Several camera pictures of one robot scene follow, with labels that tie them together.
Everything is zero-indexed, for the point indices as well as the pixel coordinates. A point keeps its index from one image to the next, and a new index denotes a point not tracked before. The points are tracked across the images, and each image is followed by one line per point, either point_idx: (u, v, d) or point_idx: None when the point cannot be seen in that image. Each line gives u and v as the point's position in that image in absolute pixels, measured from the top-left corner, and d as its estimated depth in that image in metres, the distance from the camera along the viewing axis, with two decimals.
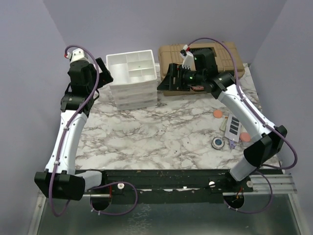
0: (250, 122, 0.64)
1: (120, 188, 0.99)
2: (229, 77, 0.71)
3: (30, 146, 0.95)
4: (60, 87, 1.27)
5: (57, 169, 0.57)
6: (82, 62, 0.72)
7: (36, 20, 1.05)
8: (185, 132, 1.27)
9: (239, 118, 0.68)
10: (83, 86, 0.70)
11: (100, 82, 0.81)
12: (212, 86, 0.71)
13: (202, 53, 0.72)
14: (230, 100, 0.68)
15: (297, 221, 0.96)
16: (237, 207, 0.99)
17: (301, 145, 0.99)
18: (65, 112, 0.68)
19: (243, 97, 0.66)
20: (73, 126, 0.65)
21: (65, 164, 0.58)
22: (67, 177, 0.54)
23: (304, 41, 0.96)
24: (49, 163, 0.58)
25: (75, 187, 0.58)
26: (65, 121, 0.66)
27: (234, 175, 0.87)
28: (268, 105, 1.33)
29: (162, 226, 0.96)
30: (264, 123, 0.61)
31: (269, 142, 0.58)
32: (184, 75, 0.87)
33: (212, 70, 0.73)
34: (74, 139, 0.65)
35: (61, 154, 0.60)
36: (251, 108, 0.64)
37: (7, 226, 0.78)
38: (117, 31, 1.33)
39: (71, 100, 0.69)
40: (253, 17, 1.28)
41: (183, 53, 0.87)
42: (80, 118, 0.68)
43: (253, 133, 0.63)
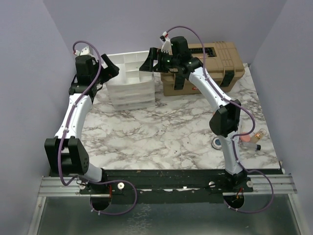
0: (212, 97, 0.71)
1: (120, 188, 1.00)
2: (198, 62, 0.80)
3: (30, 145, 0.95)
4: (60, 87, 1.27)
5: (66, 134, 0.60)
6: (85, 56, 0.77)
7: (36, 20, 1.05)
8: (185, 132, 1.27)
9: (205, 96, 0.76)
10: (88, 76, 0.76)
11: (106, 76, 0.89)
12: (184, 69, 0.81)
13: (177, 40, 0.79)
14: (197, 80, 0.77)
15: (296, 221, 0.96)
16: (237, 207, 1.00)
17: (301, 145, 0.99)
18: (74, 95, 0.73)
19: (208, 76, 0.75)
20: (80, 104, 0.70)
21: (74, 131, 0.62)
22: (75, 141, 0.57)
23: (304, 41, 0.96)
24: (59, 131, 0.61)
25: (81, 154, 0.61)
26: (73, 100, 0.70)
27: (229, 170, 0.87)
28: (268, 106, 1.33)
29: (162, 226, 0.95)
30: (222, 97, 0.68)
31: (225, 112, 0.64)
32: (163, 58, 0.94)
33: (186, 56, 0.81)
34: (82, 116, 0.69)
35: (70, 124, 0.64)
36: (212, 85, 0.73)
37: (7, 225, 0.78)
38: (117, 31, 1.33)
39: (78, 87, 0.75)
40: (253, 18, 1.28)
41: (162, 38, 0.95)
42: (87, 100, 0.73)
43: (213, 106, 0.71)
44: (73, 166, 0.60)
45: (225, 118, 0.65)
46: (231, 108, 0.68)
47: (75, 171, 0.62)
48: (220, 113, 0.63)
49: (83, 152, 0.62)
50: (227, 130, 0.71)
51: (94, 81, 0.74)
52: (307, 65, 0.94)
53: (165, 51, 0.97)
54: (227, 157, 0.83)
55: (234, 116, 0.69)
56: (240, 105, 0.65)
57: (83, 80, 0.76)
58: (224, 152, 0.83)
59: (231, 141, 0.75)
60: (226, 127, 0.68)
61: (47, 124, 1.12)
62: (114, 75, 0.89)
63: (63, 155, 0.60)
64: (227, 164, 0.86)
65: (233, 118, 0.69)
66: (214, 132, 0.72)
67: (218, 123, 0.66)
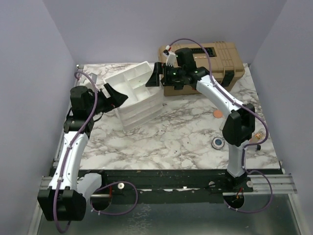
0: (221, 103, 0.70)
1: (120, 188, 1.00)
2: (204, 72, 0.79)
3: (30, 145, 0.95)
4: (59, 87, 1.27)
5: (60, 185, 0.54)
6: (81, 87, 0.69)
7: (36, 20, 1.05)
8: (185, 132, 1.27)
9: (214, 103, 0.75)
10: (85, 110, 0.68)
11: (108, 106, 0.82)
12: (190, 79, 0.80)
13: (182, 51, 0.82)
14: (204, 88, 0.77)
15: (296, 221, 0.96)
16: (237, 207, 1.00)
17: (301, 145, 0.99)
18: (69, 133, 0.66)
19: (215, 82, 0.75)
20: (76, 145, 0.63)
21: (69, 180, 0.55)
22: (70, 193, 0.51)
23: (304, 41, 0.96)
24: (53, 180, 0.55)
25: (78, 203, 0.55)
26: (68, 140, 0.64)
27: (230, 172, 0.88)
28: (268, 105, 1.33)
29: (162, 226, 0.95)
30: (233, 101, 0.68)
31: (238, 117, 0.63)
32: (168, 72, 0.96)
33: (191, 66, 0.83)
34: (78, 157, 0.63)
35: (65, 171, 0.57)
36: (222, 92, 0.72)
37: (7, 225, 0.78)
38: (117, 31, 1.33)
39: (74, 122, 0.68)
40: (253, 17, 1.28)
41: (166, 52, 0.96)
42: (82, 138, 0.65)
43: (225, 113, 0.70)
44: (68, 215, 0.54)
45: (238, 124, 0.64)
46: (244, 115, 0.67)
47: (71, 220, 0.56)
48: (233, 117, 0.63)
49: (79, 200, 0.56)
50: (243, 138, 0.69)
51: (90, 115, 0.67)
52: (307, 65, 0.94)
53: (169, 64, 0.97)
54: (233, 163, 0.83)
55: (249, 123, 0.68)
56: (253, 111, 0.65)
57: (79, 113, 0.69)
58: (230, 159, 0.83)
59: (242, 150, 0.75)
60: (241, 134, 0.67)
61: (47, 124, 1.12)
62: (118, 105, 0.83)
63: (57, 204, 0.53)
64: (231, 168, 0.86)
65: (248, 125, 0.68)
66: (228, 141, 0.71)
67: (232, 130, 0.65)
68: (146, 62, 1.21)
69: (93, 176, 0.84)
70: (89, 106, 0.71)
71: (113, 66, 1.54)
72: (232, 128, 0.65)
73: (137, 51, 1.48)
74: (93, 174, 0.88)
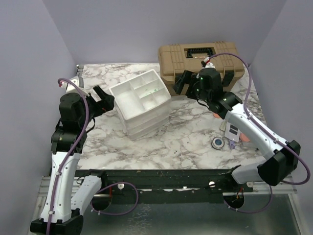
0: (259, 139, 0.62)
1: (120, 188, 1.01)
2: (234, 98, 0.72)
3: (29, 146, 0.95)
4: (59, 86, 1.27)
5: (52, 219, 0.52)
6: (73, 96, 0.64)
7: (35, 19, 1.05)
8: (185, 132, 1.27)
9: (249, 137, 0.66)
10: (77, 123, 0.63)
11: (99, 110, 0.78)
12: (218, 108, 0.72)
13: (208, 74, 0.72)
14: (236, 119, 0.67)
15: (296, 221, 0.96)
16: (237, 207, 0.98)
17: (300, 145, 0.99)
18: (56, 153, 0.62)
19: (251, 114, 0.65)
20: (66, 170, 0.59)
21: (60, 212, 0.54)
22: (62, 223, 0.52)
23: (304, 41, 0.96)
24: (44, 211, 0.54)
25: (73, 229, 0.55)
26: (56, 164, 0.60)
27: (235, 179, 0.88)
28: (268, 105, 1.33)
29: (162, 226, 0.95)
30: (275, 139, 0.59)
31: (282, 158, 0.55)
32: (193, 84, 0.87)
33: (218, 91, 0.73)
34: (70, 182, 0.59)
35: (55, 201, 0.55)
36: (260, 126, 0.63)
37: (7, 226, 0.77)
38: (117, 30, 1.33)
39: (61, 138, 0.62)
40: (253, 18, 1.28)
41: (203, 64, 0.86)
42: (73, 159, 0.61)
43: (264, 151, 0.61)
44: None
45: (283, 165, 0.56)
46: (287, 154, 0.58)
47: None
48: (277, 159, 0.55)
49: (75, 223, 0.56)
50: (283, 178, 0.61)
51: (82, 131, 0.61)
52: (307, 65, 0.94)
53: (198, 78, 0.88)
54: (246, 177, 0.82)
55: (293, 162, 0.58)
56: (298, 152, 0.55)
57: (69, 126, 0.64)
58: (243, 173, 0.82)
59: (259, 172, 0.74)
60: (282, 176, 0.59)
61: (47, 125, 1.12)
62: (109, 108, 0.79)
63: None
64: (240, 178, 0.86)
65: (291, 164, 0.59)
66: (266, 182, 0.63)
67: (273, 171, 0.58)
68: (153, 71, 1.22)
69: (93, 180, 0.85)
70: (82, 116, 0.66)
71: (113, 66, 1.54)
72: (273, 169, 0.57)
73: (137, 51, 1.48)
74: (94, 176, 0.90)
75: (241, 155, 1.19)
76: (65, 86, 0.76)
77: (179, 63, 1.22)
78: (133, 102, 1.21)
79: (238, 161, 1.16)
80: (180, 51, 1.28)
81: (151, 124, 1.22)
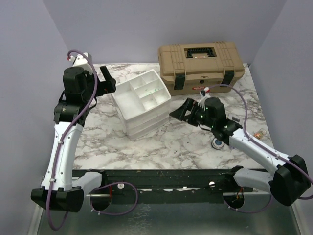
0: (262, 157, 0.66)
1: (120, 188, 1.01)
2: (235, 126, 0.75)
3: (29, 146, 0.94)
4: (59, 87, 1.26)
5: (53, 186, 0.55)
6: (77, 69, 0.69)
7: (35, 19, 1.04)
8: (185, 132, 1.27)
9: (254, 158, 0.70)
10: (79, 96, 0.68)
11: (101, 91, 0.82)
12: (221, 135, 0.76)
13: (213, 105, 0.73)
14: (238, 143, 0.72)
15: (296, 221, 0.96)
16: (237, 207, 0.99)
17: (300, 146, 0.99)
18: (59, 124, 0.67)
19: (250, 136, 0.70)
20: (68, 139, 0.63)
21: (61, 181, 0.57)
22: (63, 195, 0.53)
23: (304, 42, 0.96)
24: (46, 180, 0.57)
25: (74, 201, 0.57)
26: (59, 133, 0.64)
27: (237, 181, 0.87)
28: (268, 106, 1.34)
29: (162, 226, 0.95)
30: (276, 155, 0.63)
31: (287, 174, 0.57)
32: (196, 111, 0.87)
33: (222, 119, 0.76)
34: (71, 152, 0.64)
35: (57, 171, 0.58)
36: (260, 146, 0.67)
37: (7, 226, 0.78)
38: (117, 30, 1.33)
39: (64, 110, 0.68)
40: (253, 18, 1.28)
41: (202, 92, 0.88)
42: (75, 130, 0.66)
43: (271, 169, 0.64)
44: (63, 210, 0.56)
45: (290, 181, 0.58)
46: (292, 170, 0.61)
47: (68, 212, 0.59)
48: (281, 175, 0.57)
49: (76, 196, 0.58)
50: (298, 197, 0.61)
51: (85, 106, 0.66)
52: (307, 66, 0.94)
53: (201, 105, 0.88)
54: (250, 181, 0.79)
55: (301, 178, 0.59)
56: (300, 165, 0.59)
57: (72, 98, 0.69)
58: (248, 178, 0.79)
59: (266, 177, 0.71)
60: (295, 193, 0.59)
61: (47, 125, 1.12)
62: (110, 90, 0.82)
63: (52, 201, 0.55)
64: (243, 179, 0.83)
65: (301, 180, 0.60)
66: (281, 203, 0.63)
67: (282, 189, 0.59)
68: (153, 70, 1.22)
69: (93, 175, 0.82)
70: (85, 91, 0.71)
71: (113, 66, 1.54)
72: (281, 187, 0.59)
73: (137, 51, 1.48)
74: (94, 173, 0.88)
75: (241, 155, 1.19)
76: (74, 59, 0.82)
77: (179, 63, 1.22)
78: (133, 102, 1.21)
79: (238, 161, 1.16)
80: (180, 51, 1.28)
81: (151, 124, 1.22)
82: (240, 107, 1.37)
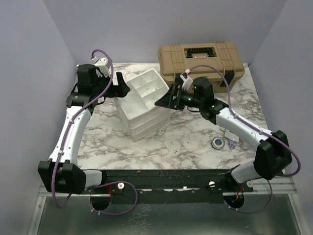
0: (246, 133, 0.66)
1: (120, 188, 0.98)
2: (222, 105, 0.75)
3: (29, 146, 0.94)
4: (59, 87, 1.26)
5: (60, 158, 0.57)
6: (89, 65, 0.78)
7: (35, 19, 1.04)
8: (185, 132, 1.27)
9: (239, 135, 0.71)
10: (90, 86, 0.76)
11: (112, 94, 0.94)
12: (209, 115, 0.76)
13: (201, 84, 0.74)
14: (224, 121, 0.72)
15: (296, 221, 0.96)
16: (237, 207, 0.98)
17: (300, 146, 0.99)
18: (71, 108, 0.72)
19: (235, 114, 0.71)
20: (78, 120, 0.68)
21: (69, 154, 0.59)
22: (70, 166, 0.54)
23: (304, 42, 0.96)
24: (53, 153, 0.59)
25: (78, 178, 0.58)
26: (70, 115, 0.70)
27: (235, 178, 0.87)
28: (267, 106, 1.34)
29: (162, 226, 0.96)
30: (259, 130, 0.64)
31: (270, 147, 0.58)
32: (183, 96, 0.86)
33: (209, 99, 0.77)
34: (79, 133, 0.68)
35: (65, 145, 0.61)
36: (245, 122, 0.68)
37: (7, 226, 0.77)
38: (117, 30, 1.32)
39: (77, 98, 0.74)
40: (253, 18, 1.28)
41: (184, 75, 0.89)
42: (85, 114, 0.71)
43: (254, 144, 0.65)
44: (67, 187, 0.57)
45: (272, 154, 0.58)
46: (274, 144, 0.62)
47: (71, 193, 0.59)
48: (264, 149, 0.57)
49: (80, 176, 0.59)
50: (279, 172, 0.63)
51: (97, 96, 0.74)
52: (307, 66, 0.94)
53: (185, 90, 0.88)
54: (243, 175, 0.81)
55: (282, 152, 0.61)
56: (282, 139, 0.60)
57: (84, 89, 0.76)
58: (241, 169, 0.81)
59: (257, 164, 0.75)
60: (277, 167, 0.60)
61: (47, 125, 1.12)
62: (121, 95, 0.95)
63: (57, 176, 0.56)
64: (239, 176, 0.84)
65: (282, 155, 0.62)
66: (262, 176, 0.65)
67: (264, 163, 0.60)
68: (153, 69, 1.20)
69: (94, 171, 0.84)
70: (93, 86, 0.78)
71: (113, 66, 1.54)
72: (263, 161, 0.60)
73: (137, 51, 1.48)
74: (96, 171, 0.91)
75: (241, 155, 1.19)
76: (97, 60, 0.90)
77: (179, 63, 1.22)
78: (133, 102, 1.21)
79: (238, 161, 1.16)
80: (180, 51, 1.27)
81: (152, 125, 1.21)
82: (240, 107, 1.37)
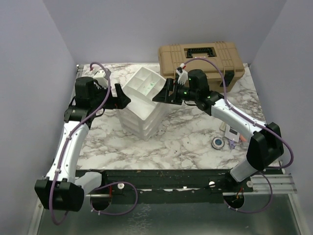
0: (240, 125, 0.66)
1: (120, 188, 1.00)
2: (217, 95, 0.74)
3: (29, 146, 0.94)
4: (58, 86, 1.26)
5: (57, 176, 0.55)
6: (87, 78, 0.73)
7: (35, 19, 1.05)
8: (185, 132, 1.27)
9: (234, 126, 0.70)
10: (88, 100, 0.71)
11: (112, 105, 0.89)
12: (204, 105, 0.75)
13: (195, 75, 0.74)
14: (219, 112, 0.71)
15: (296, 221, 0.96)
16: (237, 207, 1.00)
17: (300, 146, 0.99)
18: (69, 122, 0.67)
19: (231, 105, 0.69)
20: (76, 135, 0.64)
21: (66, 172, 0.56)
22: (67, 185, 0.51)
23: (304, 42, 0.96)
24: (51, 171, 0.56)
25: (76, 196, 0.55)
26: (67, 130, 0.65)
27: (234, 176, 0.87)
28: (267, 106, 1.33)
29: (162, 226, 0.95)
30: (254, 122, 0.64)
31: (262, 139, 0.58)
32: (179, 89, 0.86)
33: (205, 90, 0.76)
34: (77, 149, 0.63)
35: (63, 162, 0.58)
36: (240, 113, 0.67)
37: (7, 226, 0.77)
38: (117, 30, 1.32)
39: (75, 111, 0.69)
40: (253, 17, 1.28)
41: (179, 69, 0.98)
42: (83, 129, 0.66)
43: (247, 136, 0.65)
44: (65, 205, 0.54)
45: (264, 146, 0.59)
46: (267, 136, 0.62)
47: (69, 210, 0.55)
48: (257, 140, 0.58)
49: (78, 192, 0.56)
50: (270, 162, 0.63)
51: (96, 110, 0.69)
52: (307, 66, 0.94)
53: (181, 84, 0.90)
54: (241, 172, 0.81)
55: (275, 144, 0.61)
56: (275, 131, 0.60)
57: (82, 103, 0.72)
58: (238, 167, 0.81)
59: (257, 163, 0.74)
60: (268, 158, 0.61)
61: (47, 125, 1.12)
62: (121, 106, 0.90)
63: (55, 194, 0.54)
64: (238, 175, 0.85)
65: (275, 147, 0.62)
66: (253, 166, 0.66)
67: (257, 154, 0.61)
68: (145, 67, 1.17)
69: (93, 174, 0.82)
70: (92, 97, 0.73)
71: (113, 66, 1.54)
72: (256, 152, 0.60)
73: (137, 51, 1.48)
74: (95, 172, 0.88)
75: (241, 155, 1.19)
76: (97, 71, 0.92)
77: (179, 63, 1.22)
78: None
79: (238, 161, 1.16)
80: (180, 51, 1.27)
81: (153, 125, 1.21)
82: (240, 107, 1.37)
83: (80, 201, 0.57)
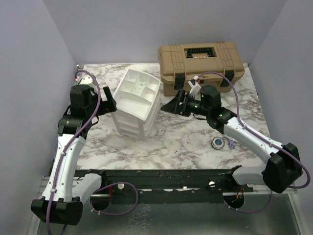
0: (256, 145, 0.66)
1: (120, 188, 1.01)
2: (230, 114, 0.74)
3: (29, 146, 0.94)
4: (58, 86, 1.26)
5: (54, 197, 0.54)
6: (83, 86, 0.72)
7: (35, 19, 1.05)
8: (185, 132, 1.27)
9: (248, 146, 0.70)
10: (83, 109, 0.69)
11: (103, 110, 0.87)
12: (216, 124, 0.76)
13: (210, 93, 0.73)
14: (233, 131, 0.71)
15: (296, 221, 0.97)
16: (237, 207, 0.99)
17: (300, 146, 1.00)
18: (63, 135, 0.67)
19: (245, 124, 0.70)
20: (70, 151, 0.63)
21: (62, 191, 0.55)
22: (64, 205, 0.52)
23: (304, 42, 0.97)
24: (46, 190, 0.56)
25: (74, 213, 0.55)
26: (62, 145, 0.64)
27: (237, 180, 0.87)
28: (267, 106, 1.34)
29: (163, 226, 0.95)
30: (270, 143, 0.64)
31: (280, 161, 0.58)
32: (190, 103, 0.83)
33: (216, 108, 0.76)
34: (73, 165, 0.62)
35: (58, 181, 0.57)
36: (255, 134, 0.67)
37: (6, 226, 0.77)
38: (117, 30, 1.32)
39: (68, 122, 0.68)
40: (253, 18, 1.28)
41: (192, 81, 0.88)
42: (78, 142, 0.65)
43: (263, 156, 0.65)
44: (62, 221, 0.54)
45: (282, 168, 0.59)
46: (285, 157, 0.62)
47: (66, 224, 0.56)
48: (274, 162, 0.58)
49: (76, 207, 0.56)
50: (289, 184, 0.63)
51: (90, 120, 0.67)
52: (307, 66, 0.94)
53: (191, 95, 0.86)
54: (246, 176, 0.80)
55: (294, 166, 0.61)
56: (294, 153, 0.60)
57: (77, 111, 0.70)
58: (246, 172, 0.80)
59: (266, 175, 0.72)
60: (287, 180, 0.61)
61: (47, 125, 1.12)
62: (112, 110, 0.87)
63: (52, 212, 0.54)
64: (239, 176, 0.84)
65: (293, 169, 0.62)
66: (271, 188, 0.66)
67: (275, 176, 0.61)
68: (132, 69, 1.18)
69: (93, 177, 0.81)
70: (88, 104, 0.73)
71: (113, 66, 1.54)
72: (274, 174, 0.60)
73: (137, 51, 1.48)
74: (93, 174, 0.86)
75: (241, 155, 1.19)
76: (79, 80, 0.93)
77: (179, 63, 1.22)
78: None
79: (238, 161, 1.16)
80: (180, 51, 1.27)
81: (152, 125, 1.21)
82: (240, 107, 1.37)
83: (78, 215, 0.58)
